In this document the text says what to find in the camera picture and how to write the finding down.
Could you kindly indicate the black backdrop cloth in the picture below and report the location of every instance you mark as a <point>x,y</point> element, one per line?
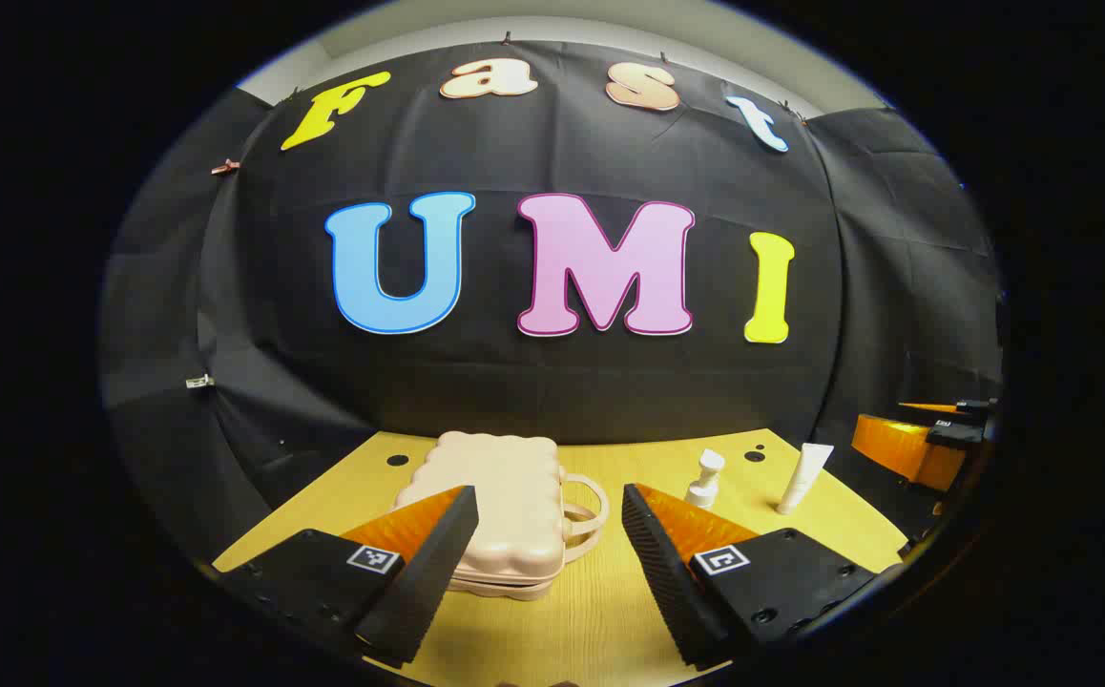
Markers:
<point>562,401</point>

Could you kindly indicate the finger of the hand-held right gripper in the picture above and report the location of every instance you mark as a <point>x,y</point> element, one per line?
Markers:
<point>972,410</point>
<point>896,448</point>

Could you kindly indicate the pink suitcase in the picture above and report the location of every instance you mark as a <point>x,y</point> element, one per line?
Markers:
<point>505,496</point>

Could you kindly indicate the white squeeze tube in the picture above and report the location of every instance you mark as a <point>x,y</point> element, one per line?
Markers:
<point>803,477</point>

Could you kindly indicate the pink clothes peg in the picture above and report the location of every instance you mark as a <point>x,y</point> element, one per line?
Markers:
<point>225,167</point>

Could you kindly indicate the pale clothes peg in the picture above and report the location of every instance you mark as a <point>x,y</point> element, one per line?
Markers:
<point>199,382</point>

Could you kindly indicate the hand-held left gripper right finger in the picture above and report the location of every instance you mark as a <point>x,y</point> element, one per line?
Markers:
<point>662,572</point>

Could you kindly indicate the white pump bottle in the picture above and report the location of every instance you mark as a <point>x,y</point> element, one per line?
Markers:
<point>705,491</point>

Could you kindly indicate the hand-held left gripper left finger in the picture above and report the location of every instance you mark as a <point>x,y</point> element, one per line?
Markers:
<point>428,572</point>

